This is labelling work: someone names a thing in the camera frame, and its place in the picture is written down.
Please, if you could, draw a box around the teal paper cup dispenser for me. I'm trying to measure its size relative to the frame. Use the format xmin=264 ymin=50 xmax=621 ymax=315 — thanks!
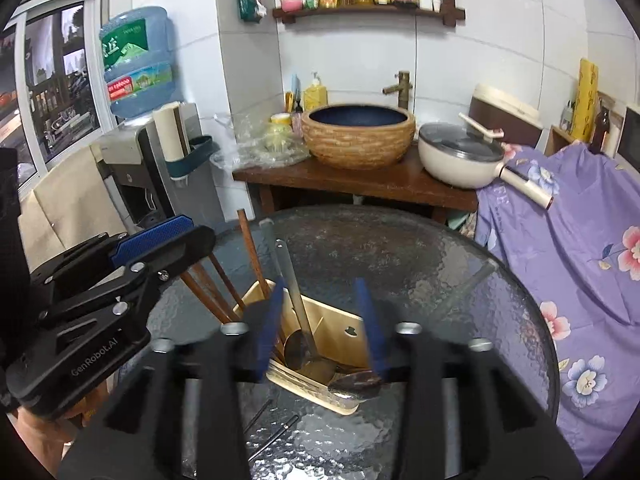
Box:
xmin=152 ymin=101 xmax=221 ymax=184

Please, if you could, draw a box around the brown glass bottle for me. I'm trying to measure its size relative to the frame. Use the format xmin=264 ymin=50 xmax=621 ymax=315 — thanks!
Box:
xmin=589 ymin=105 xmax=612 ymax=156

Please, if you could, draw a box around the bronze faucet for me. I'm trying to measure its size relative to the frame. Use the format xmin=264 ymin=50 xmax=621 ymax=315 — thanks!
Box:
xmin=382 ymin=71 xmax=412 ymax=111

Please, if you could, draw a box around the wooden counter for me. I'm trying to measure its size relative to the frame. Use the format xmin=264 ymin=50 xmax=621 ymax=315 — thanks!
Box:
xmin=232 ymin=145 xmax=480 ymax=222

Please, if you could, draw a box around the sliding window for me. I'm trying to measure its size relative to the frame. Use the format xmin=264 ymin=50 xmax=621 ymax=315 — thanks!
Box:
xmin=0 ymin=0 xmax=109 ymax=187

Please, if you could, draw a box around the person's left forearm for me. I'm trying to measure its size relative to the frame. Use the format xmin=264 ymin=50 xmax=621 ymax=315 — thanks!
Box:
xmin=7 ymin=405 xmax=76 ymax=478

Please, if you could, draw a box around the clear plastic spoon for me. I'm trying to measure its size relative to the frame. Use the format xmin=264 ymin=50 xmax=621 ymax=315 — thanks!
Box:
xmin=259 ymin=219 xmax=301 ymax=341

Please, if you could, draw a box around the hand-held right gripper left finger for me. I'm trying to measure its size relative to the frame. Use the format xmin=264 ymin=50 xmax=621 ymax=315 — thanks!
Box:
xmin=59 ymin=277 xmax=288 ymax=480

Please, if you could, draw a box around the clear plastic bag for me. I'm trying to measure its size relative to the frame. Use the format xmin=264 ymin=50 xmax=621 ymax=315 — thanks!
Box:
xmin=210 ymin=112 xmax=312 ymax=169

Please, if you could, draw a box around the white rice paddle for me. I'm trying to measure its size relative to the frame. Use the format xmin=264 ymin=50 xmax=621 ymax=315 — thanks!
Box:
xmin=459 ymin=112 xmax=505 ymax=140

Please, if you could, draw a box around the beige cloth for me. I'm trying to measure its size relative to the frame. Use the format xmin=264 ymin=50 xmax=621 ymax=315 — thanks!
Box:
xmin=17 ymin=147 xmax=132 ymax=282

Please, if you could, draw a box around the black chopstick gold band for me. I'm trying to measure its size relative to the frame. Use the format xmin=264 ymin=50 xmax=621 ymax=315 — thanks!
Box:
xmin=248 ymin=414 xmax=300 ymax=462
xmin=243 ymin=399 xmax=274 ymax=434

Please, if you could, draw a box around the wicker pattern sink basin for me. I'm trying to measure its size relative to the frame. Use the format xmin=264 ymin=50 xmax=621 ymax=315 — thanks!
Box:
xmin=301 ymin=104 xmax=417 ymax=171

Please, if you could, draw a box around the purple floral cloth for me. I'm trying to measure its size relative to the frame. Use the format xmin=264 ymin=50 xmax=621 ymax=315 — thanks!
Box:
xmin=472 ymin=142 xmax=640 ymax=461

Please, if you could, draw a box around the cream plastic utensil holder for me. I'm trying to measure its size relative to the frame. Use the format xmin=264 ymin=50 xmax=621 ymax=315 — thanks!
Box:
xmin=232 ymin=279 xmax=398 ymax=416

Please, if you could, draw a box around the cream pan with glass lid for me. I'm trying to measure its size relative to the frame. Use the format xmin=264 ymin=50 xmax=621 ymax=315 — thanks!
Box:
xmin=417 ymin=121 xmax=554 ymax=210

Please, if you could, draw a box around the wooden handled metal spoon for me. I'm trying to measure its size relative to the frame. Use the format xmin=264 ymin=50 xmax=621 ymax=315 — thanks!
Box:
xmin=327 ymin=369 xmax=390 ymax=402

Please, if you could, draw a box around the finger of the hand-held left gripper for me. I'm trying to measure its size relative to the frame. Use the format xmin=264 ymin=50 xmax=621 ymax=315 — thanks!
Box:
xmin=40 ymin=225 xmax=217 ymax=329
xmin=30 ymin=215 xmax=196 ymax=312

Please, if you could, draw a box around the white microwave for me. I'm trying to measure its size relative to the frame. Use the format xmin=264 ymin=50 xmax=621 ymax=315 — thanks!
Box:
xmin=615 ymin=105 xmax=640 ymax=172

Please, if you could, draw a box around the yellow soap bottle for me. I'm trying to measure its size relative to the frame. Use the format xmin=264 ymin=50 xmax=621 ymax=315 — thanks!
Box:
xmin=303 ymin=71 xmax=329 ymax=111

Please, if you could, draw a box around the round glass table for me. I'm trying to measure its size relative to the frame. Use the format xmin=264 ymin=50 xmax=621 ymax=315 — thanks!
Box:
xmin=145 ymin=205 xmax=561 ymax=480

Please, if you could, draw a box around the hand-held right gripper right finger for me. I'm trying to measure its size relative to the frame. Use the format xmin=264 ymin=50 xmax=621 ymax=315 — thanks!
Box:
xmin=352 ymin=277 xmax=583 ymax=480

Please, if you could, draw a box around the blue water jug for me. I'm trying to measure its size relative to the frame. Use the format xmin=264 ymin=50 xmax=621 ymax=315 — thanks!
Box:
xmin=99 ymin=6 xmax=182 ymax=121

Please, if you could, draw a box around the grey water dispenser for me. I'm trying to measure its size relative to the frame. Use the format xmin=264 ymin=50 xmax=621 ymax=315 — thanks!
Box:
xmin=92 ymin=102 xmax=226 ymax=242

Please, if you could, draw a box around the yellow wrap roll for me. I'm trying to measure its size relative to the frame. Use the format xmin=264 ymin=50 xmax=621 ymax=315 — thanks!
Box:
xmin=570 ymin=58 xmax=600 ymax=144

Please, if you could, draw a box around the brown and white rice cooker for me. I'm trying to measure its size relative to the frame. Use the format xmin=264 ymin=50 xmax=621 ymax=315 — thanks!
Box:
xmin=467 ymin=84 xmax=545 ymax=149

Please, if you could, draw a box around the small wooden box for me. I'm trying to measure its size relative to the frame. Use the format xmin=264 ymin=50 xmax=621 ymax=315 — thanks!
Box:
xmin=544 ymin=125 xmax=582 ymax=159

